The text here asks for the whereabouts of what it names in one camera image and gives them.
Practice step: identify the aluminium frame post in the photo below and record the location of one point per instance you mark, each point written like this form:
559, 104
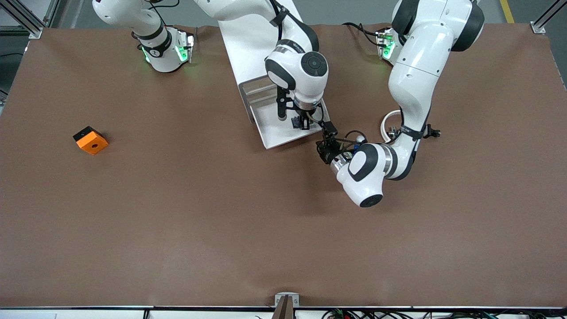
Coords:
538, 27
26, 20

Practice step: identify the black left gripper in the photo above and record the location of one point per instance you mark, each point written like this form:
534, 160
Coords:
327, 155

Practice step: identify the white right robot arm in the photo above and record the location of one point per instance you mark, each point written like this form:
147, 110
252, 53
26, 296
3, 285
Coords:
292, 66

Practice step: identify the white drawer cabinet housing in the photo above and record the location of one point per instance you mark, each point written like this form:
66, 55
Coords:
248, 48

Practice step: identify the white table edge rail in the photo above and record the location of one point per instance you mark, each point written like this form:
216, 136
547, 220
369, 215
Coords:
88, 313

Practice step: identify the white cabinet drawer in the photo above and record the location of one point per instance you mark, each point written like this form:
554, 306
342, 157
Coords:
259, 98
254, 86

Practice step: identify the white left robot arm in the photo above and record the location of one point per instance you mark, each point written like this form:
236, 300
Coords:
416, 66

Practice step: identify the small black and white clip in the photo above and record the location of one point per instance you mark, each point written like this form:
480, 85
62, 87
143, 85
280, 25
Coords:
435, 132

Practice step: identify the white plastic bin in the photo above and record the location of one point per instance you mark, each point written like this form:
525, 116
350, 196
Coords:
277, 133

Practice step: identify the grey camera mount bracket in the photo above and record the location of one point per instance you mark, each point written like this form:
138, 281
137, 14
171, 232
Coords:
286, 300

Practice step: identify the green push button switch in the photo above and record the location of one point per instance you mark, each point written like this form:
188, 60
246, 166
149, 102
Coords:
296, 124

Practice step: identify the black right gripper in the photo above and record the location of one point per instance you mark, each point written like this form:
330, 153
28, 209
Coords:
303, 119

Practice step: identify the brown table cover sheet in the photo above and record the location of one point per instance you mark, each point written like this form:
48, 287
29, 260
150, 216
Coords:
283, 221

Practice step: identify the orange and black cube block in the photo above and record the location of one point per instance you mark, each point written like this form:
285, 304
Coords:
92, 142

